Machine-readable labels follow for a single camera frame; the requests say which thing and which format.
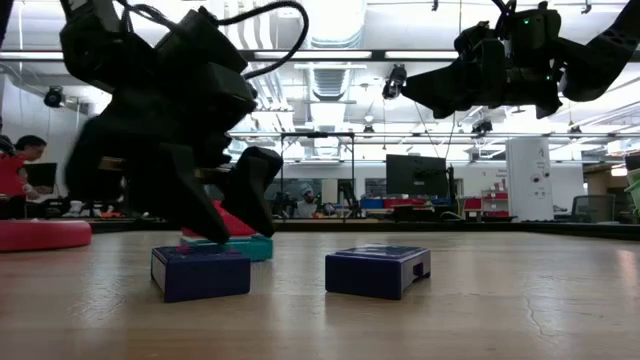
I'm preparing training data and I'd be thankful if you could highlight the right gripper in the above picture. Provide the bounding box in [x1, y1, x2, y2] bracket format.
[400, 38, 565, 120]

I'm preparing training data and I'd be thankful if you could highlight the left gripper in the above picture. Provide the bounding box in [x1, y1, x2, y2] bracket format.
[64, 62, 284, 245]

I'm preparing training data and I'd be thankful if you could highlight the teal rectangular block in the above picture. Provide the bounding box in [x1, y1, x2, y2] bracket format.
[179, 233, 275, 263]

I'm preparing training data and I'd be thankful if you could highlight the navy blue rectangular box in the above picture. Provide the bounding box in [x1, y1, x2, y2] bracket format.
[150, 244, 252, 304]
[324, 243, 432, 302]

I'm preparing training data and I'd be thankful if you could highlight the red plastic basket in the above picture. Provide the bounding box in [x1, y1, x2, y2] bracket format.
[180, 199, 257, 239]

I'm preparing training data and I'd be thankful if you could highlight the black computer monitor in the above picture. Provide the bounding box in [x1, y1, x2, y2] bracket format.
[385, 153, 449, 198]

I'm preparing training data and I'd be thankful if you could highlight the person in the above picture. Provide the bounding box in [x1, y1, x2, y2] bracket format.
[293, 182, 324, 219]
[0, 133, 56, 219]

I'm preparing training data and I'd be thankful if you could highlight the red storage shelf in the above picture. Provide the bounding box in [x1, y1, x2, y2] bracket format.
[462, 188, 512, 220]

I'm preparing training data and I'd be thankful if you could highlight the white building column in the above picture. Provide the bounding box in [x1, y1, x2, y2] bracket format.
[505, 137, 555, 222]

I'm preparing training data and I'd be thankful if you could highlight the green plastic basket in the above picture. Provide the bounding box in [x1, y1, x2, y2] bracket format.
[624, 167, 640, 216]

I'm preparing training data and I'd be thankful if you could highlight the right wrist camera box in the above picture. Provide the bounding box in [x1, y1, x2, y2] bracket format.
[453, 20, 507, 56]

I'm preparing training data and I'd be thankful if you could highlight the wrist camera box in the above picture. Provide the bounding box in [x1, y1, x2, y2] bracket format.
[453, 20, 507, 56]
[154, 7, 249, 76]

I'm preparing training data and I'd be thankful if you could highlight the background black rig frame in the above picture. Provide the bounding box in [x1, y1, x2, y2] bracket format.
[227, 129, 357, 219]

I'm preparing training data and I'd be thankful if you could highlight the black aluminium table frame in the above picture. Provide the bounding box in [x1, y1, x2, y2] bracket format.
[0, 48, 640, 242]

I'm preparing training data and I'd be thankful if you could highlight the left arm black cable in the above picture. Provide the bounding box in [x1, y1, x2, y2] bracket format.
[214, 0, 310, 81]

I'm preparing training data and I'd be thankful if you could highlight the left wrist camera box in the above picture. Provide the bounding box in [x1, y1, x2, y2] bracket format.
[154, 7, 249, 76]

